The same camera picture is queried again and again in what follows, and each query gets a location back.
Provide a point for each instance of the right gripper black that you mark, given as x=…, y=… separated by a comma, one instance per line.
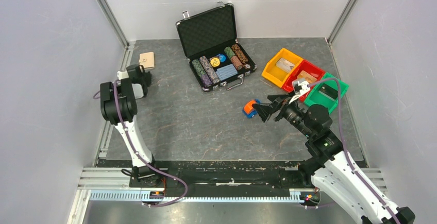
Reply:
x=265, y=109

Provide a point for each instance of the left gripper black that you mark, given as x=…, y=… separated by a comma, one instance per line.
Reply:
x=148, y=76

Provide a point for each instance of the beige leather card holder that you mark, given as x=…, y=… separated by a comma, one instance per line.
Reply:
x=147, y=60

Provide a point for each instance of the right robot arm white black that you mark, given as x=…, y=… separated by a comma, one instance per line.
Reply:
x=330, y=167

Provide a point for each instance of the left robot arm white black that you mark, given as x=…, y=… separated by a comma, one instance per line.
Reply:
x=118, y=106

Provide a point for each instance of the white card in yellow bin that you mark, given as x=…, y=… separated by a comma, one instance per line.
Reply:
x=285, y=65

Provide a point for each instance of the orange card in red bin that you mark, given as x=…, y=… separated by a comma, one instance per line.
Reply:
x=307, y=77

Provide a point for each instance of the black card in green bin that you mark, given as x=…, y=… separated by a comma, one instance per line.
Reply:
x=329, y=92

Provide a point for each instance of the orange blue toy car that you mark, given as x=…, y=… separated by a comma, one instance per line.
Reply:
x=248, y=110

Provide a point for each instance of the yellow plastic bin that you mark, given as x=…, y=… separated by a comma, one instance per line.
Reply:
x=275, y=75

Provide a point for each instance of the red plastic bin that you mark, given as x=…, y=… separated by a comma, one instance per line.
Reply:
x=307, y=66

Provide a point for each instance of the green plastic bin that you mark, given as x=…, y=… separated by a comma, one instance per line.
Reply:
x=314, y=97

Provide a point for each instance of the black poker chip case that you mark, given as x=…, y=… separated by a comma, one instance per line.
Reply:
x=209, y=42

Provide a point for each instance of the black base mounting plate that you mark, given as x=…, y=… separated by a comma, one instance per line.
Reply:
x=221, y=178

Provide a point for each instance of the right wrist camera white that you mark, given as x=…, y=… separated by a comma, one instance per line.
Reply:
x=300, y=88

